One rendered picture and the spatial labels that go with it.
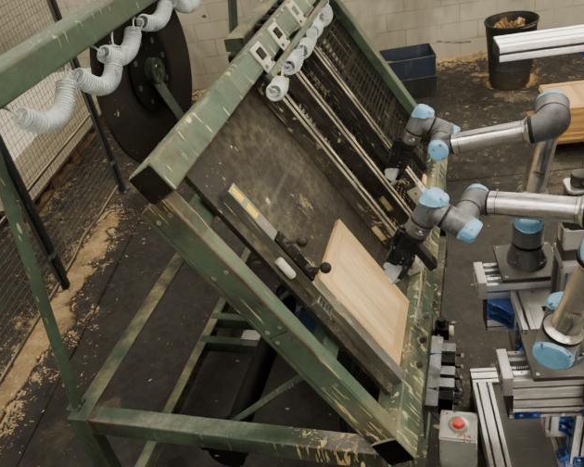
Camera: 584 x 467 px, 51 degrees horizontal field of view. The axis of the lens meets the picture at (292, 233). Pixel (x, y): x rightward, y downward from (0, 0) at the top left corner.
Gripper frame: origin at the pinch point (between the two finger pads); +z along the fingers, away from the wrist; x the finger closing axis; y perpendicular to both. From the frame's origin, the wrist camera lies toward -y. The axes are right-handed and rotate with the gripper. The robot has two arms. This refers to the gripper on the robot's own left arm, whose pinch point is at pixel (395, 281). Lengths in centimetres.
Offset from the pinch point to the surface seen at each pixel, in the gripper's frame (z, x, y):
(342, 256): 18.8, -29.8, 12.0
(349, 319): 23.4, -2.0, 6.8
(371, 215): 17, -61, 1
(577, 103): 15, -318, -173
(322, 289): 15.4, -3.2, 19.7
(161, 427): 94, 11, 56
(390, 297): 34, -34, -15
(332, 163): 1, -63, 25
